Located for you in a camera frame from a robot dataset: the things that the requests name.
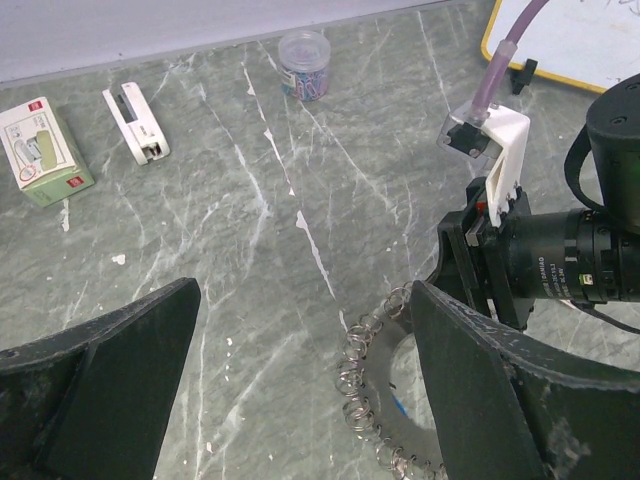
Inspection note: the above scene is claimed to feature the green white staples box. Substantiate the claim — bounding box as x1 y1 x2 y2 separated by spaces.
1 97 95 207

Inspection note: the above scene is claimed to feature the clear jar of paperclips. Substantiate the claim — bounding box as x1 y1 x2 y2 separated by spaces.
278 30 331 102

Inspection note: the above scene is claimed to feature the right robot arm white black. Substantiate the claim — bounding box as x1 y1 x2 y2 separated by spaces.
429 76 639 331

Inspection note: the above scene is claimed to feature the whiteboard with yellow frame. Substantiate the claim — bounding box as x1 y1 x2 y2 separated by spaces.
477 1 639 101

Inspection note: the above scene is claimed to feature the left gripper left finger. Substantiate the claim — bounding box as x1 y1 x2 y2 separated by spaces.
1 278 201 479

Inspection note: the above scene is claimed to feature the blue key tag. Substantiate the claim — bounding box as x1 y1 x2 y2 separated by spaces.
392 395 408 417

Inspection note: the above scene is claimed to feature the white small stapler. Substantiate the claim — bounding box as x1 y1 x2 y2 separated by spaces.
102 82 171 166

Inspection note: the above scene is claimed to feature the metal disc keyring holder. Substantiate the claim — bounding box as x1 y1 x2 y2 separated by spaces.
335 282 448 479

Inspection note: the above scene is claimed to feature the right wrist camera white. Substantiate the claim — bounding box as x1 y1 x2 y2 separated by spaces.
437 101 530 228

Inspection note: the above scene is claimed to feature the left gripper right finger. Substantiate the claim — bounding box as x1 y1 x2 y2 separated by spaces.
409 281 639 479

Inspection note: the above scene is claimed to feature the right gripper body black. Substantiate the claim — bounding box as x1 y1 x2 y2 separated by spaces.
432 177 534 330

